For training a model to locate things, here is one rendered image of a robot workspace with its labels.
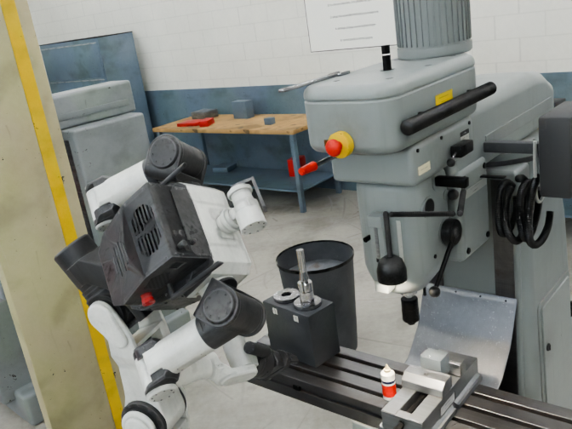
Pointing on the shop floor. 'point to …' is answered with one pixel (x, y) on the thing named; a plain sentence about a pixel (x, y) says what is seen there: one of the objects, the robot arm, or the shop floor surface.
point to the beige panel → (46, 243)
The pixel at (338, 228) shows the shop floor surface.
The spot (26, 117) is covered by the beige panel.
